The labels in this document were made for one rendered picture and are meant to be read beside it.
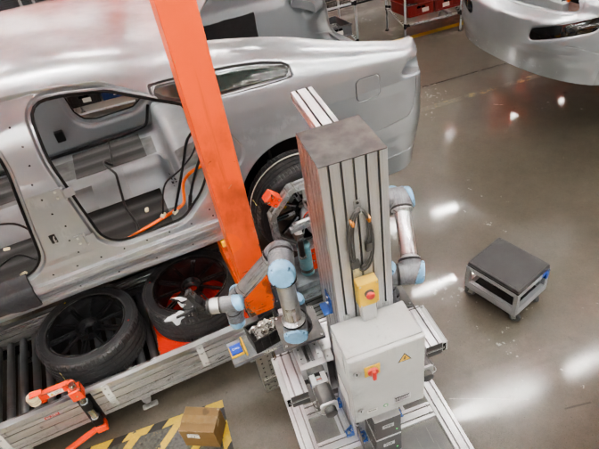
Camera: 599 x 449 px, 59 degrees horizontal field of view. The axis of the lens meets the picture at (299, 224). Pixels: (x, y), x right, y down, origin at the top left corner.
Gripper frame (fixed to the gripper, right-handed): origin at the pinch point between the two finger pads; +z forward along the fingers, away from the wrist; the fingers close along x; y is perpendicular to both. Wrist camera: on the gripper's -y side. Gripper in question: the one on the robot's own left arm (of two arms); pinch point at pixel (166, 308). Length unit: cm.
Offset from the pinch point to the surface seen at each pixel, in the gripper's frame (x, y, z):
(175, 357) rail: 50, 81, 26
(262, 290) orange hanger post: 59, 45, -35
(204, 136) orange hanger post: 41, -63, -29
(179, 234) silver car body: 94, 20, 14
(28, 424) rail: 19, 88, 112
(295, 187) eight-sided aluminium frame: 94, -1, -63
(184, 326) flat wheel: 66, 71, 20
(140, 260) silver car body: 85, 29, 40
